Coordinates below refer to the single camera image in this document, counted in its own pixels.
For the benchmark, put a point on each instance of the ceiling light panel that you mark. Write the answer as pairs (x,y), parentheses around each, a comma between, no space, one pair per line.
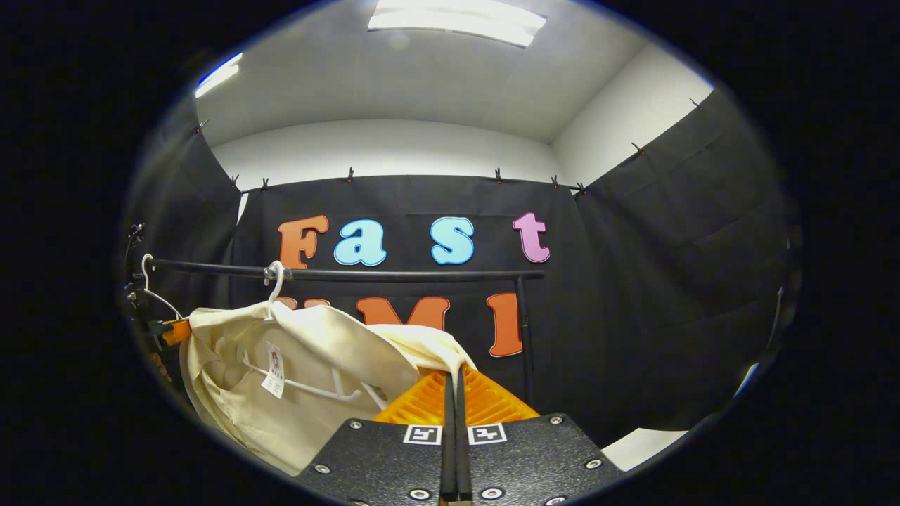
(218,74)
(457,17)

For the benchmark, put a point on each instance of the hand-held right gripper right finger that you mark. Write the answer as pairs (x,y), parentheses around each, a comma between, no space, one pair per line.
(534,457)

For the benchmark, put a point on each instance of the black backdrop cloth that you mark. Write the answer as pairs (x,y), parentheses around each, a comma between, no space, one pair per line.
(633,281)

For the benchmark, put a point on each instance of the cream collared shirt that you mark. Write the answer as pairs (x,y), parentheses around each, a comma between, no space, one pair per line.
(316,344)

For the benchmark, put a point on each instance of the black clothes rack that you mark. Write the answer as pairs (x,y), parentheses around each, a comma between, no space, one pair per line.
(394,275)

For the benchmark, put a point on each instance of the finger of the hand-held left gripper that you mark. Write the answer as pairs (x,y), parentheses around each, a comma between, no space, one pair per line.
(177,332)

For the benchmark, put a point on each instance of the white plastic clothes hanger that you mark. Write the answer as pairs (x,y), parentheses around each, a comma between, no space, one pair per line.
(146,274)
(279,281)

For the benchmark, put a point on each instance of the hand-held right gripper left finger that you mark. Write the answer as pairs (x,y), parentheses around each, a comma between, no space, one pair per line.
(380,457)

